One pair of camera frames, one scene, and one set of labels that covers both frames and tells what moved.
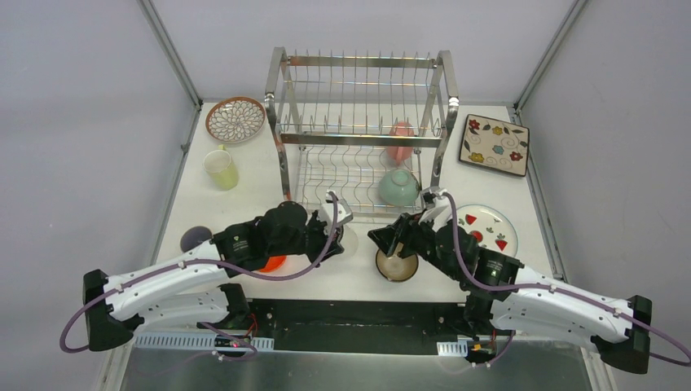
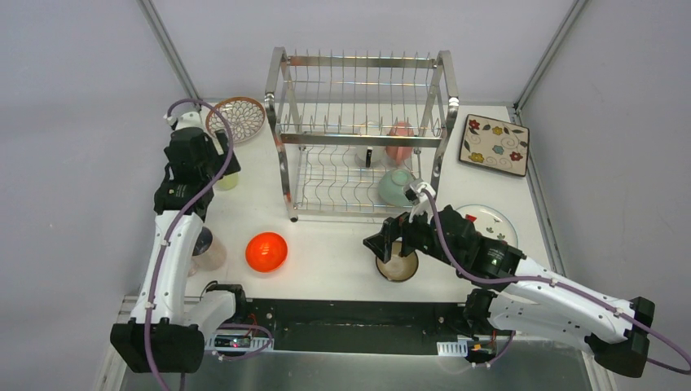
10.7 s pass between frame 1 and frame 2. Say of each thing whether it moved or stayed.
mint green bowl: stayed
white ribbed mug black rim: moved
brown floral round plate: stayed
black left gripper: moved
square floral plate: stayed
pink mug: stayed
